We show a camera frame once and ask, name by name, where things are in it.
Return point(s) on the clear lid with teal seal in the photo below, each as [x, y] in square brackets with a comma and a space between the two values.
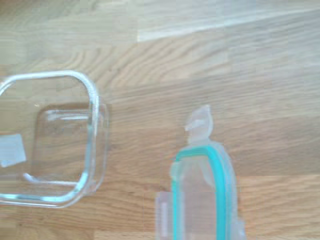
[200, 202]

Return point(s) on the clear plastic container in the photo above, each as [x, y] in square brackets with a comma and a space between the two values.
[53, 152]

